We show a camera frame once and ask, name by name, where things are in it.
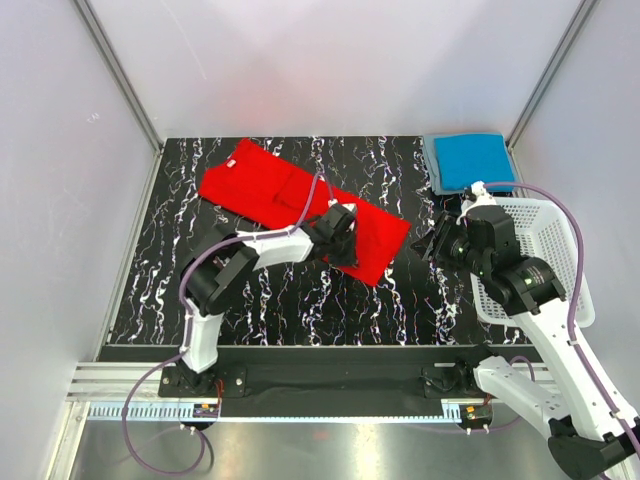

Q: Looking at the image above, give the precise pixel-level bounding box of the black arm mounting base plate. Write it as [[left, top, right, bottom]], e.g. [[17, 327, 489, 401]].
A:
[[162, 346, 490, 399]]

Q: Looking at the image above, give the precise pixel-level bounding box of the left small connector box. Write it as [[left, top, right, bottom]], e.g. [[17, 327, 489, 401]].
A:
[[193, 403, 220, 418]]

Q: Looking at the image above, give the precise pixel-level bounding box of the white plastic laundry basket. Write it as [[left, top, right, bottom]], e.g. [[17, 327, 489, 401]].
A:
[[470, 197, 596, 328]]

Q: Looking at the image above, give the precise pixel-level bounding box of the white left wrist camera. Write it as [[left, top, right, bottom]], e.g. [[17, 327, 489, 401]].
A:
[[328, 199, 357, 214]]

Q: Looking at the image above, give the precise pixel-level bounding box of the aluminium frame rail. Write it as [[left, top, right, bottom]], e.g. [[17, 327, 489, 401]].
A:
[[66, 363, 487, 425]]

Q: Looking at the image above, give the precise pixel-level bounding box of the aluminium corner post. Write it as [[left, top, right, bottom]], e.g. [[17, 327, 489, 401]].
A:
[[70, 0, 164, 153], [506, 0, 600, 152]]

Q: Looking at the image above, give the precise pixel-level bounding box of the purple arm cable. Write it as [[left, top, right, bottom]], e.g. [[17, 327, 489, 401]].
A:
[[482, 182, 640, 451], [122, 172, 341, 474]]

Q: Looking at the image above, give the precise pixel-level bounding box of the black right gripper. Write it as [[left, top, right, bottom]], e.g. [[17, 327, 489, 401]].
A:
[[409, 210, 490, 278]]

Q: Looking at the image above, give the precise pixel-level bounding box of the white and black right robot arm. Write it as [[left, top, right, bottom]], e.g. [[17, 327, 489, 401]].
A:
[[413, 199, 639, 479]]

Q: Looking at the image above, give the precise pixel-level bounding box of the small connector box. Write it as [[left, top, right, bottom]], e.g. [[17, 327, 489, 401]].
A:
[[193, 403, 220, 418], [461, 404, 493, 429]]

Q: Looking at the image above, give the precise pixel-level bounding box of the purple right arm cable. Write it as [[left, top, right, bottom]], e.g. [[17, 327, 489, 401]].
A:
[[482, 182, 640, 451]]

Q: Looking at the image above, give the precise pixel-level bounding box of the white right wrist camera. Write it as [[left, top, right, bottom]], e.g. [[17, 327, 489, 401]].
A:
[[461, 181, 497, 210]]

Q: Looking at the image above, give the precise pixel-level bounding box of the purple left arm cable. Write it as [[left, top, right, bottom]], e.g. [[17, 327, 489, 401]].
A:
[[122, 172, 341, 474]]

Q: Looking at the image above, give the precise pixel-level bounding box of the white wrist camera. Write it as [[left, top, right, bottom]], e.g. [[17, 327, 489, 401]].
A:
[[461, 181, 497, 210], [328, 199, 357, 214]]

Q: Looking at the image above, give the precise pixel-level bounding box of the right aluminium corner post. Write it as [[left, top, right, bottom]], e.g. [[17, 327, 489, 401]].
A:
[[506, 0, 600, 152]]

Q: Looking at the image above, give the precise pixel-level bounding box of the red t-shirt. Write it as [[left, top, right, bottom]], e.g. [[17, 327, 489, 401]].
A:
[[199, 139, 410, 286]]

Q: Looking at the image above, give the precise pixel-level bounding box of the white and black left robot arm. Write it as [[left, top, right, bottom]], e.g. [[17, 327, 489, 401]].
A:
[[176, 201, 358, 396]]

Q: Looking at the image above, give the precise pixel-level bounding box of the right small connector box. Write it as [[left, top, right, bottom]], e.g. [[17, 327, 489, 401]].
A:
[[461, 404, 493, 429]]

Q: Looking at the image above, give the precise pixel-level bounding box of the folded grey t-shirt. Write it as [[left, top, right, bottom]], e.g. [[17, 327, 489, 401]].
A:
[[422, 133, 521, 197]]

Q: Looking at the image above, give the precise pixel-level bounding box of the left aluminium corner post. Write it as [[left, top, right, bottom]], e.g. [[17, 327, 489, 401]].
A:
[[70, 0, 164, 153]]

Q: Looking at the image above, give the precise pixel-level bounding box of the folded blue t-shirt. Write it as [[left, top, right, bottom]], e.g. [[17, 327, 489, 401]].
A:
[[432, 132, 516, 194]]

